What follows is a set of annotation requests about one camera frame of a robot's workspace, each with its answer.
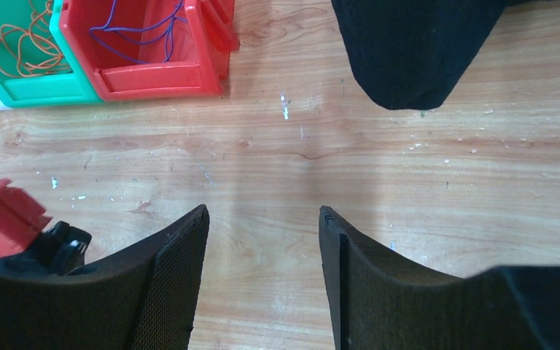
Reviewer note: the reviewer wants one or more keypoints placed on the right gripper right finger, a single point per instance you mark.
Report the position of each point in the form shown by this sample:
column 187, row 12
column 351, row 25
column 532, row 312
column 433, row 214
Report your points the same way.
column 379, row 299

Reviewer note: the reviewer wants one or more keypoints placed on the green plastic bin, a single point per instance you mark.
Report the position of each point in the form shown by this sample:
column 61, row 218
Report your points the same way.
column 37, row 66

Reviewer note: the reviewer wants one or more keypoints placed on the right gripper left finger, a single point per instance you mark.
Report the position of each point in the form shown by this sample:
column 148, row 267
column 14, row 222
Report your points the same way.
column 141, row 297

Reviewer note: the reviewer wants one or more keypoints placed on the red plastic bin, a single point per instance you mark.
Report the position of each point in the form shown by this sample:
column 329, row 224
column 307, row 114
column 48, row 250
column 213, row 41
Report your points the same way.
column 151, row 49

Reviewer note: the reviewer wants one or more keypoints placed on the black shirt on hanger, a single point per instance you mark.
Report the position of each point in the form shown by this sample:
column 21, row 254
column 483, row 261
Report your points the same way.
column 411, row 54

